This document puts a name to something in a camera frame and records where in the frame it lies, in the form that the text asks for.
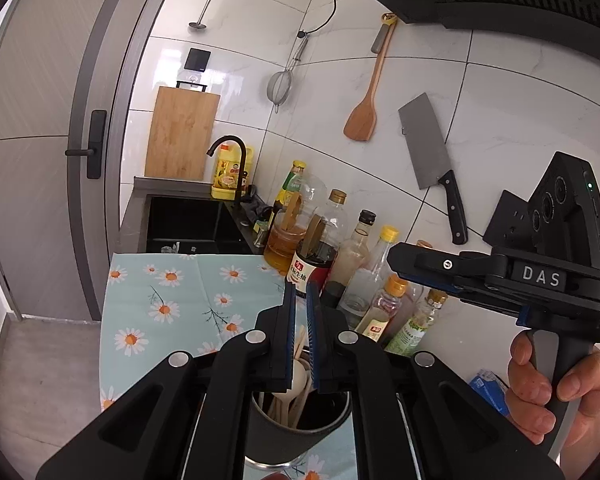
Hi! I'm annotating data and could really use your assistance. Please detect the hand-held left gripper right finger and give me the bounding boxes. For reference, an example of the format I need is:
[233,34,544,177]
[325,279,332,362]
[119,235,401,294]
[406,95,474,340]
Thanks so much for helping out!
[306,280,566,480]

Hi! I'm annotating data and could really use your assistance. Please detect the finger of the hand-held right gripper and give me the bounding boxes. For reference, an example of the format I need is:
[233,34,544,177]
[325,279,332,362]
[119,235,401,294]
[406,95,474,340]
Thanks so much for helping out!
[419,276,520,319]
[386,241,507,286]

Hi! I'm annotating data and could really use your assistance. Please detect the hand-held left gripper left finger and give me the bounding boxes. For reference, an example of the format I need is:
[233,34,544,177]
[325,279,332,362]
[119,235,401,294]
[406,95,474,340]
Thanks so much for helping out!
[35,282,297,480]

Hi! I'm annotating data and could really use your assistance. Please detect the white spoon green print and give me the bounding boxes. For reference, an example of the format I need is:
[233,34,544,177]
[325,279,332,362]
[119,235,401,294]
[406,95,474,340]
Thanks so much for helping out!
[292,359,312,402]

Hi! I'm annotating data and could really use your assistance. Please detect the black utensil holder cup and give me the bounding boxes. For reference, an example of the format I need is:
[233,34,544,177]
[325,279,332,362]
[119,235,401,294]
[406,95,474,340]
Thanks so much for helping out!
[242,390,354,468]

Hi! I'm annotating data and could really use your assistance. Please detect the person's right hand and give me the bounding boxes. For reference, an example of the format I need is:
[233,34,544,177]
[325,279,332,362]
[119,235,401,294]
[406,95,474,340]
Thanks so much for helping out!
[505,332,600,454]

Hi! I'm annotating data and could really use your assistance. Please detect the clear bottle yellow cap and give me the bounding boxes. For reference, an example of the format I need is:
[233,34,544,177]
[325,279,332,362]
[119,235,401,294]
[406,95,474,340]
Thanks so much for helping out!
[340,225,400,314]

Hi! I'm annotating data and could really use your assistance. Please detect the green label seasoning bottle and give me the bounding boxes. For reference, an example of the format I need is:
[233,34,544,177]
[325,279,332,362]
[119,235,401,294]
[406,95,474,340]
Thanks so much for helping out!
[383,289,449,357]

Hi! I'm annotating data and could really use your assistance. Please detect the small bottle orange cap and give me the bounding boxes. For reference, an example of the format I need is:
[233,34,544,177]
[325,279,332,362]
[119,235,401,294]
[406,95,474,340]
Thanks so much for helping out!
[354,275,410,344]

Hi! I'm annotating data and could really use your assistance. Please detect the dark soy sauce jug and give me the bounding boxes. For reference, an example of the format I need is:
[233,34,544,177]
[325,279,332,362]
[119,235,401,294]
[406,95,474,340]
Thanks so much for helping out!
[285,189,349,302]

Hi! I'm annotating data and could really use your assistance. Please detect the black cap sauce bottle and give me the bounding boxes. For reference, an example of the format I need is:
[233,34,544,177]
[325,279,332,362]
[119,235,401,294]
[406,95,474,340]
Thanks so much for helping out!
[329,209,377,307]

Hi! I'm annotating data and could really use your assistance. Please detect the clear cooking oil jug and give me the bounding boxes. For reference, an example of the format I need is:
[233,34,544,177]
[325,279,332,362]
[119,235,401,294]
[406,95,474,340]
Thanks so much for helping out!
[263,175,327,274]

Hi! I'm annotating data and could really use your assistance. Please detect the blue packet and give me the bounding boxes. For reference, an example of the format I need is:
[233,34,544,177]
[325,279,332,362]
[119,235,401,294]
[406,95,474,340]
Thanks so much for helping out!
[467,368,511,417]

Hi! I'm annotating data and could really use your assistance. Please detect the small dark spice bottle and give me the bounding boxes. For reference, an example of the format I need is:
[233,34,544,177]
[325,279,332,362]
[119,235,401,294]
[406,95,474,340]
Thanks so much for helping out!
[253,215,271,249]

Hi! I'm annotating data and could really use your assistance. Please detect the daisy print tablecloth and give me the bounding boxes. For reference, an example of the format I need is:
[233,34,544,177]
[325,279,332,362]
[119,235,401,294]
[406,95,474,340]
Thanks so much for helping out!
[99,252,361,480]

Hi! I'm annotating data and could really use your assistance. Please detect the black kitchen sink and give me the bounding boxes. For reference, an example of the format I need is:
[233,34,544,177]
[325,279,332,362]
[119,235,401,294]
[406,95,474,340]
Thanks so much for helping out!
[138,194,255,256]

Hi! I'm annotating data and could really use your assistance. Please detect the green label yellow cap bottle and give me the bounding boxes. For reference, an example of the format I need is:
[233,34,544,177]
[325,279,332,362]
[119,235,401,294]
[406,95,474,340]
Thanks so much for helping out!
[275,160,309,211]

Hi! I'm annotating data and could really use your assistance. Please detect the wooden spatula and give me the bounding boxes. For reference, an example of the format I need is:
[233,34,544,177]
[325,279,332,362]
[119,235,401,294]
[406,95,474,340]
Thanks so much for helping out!
[343,19,397,142]

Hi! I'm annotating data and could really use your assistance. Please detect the yellow dish soap bottle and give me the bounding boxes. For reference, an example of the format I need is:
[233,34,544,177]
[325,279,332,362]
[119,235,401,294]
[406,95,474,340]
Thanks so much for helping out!
[210,142,255,201]

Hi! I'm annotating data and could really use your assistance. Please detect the black faucet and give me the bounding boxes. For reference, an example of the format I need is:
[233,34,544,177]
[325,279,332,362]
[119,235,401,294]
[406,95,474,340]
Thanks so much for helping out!
[206,135,249,212]

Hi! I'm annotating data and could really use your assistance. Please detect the wooden cutting board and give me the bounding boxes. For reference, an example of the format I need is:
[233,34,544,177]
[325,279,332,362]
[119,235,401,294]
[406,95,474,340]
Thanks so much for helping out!
[144,85,222,182]

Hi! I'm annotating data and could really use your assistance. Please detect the grey door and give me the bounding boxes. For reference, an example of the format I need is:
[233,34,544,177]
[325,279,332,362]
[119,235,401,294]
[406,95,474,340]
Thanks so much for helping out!
[0,0,178,322]

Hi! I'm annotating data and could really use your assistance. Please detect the steel ladle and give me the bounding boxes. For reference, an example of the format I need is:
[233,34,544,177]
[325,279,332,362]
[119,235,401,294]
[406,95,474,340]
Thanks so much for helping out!
[188,0,223,32]

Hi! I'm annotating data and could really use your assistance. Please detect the large black wall socket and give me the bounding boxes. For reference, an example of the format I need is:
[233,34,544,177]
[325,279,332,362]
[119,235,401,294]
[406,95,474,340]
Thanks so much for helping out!
[482,189,532,248]

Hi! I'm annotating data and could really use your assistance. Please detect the steel cleaver black handle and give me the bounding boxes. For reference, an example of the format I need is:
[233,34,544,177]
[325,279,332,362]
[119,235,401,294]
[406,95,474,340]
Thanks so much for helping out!
[397,92,469,246]

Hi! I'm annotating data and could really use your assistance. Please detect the grey handled peeler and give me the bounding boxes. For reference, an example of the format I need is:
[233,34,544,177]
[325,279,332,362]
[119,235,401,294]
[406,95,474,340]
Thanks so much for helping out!
[369,12,399,55]

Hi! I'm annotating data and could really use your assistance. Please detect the wire mesh strainer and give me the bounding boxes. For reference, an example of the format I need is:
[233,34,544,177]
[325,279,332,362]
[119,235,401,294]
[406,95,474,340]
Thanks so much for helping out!
[266,32,310,114]

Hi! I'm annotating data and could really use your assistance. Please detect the black door handle lock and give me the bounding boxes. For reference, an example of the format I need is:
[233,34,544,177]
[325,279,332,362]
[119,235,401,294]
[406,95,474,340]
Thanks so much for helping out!
[64,109,109,180]

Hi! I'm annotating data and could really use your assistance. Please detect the black power cable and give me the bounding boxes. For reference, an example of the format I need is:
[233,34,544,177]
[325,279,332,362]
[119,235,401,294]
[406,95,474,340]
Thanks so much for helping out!
[299,0,342,37]

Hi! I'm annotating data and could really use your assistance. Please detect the small black wall socket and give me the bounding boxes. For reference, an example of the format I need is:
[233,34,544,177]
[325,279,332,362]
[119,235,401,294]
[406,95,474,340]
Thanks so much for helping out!
[184,48,212,71]

